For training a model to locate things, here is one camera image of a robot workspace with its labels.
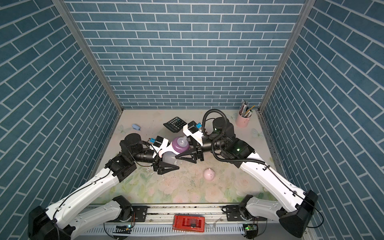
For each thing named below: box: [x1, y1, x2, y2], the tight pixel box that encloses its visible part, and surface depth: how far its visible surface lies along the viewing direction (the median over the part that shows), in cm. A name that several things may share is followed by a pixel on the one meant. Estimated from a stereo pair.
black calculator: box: [163, 116, 188, 133], surface depth 110 cm
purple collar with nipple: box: [171, 135, 191, 153], surface depth 54 cm
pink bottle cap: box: [203, 168, 215, 181], surface depth 85 cm
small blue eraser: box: [132, 124, 141, 131], surface depth 110 cm
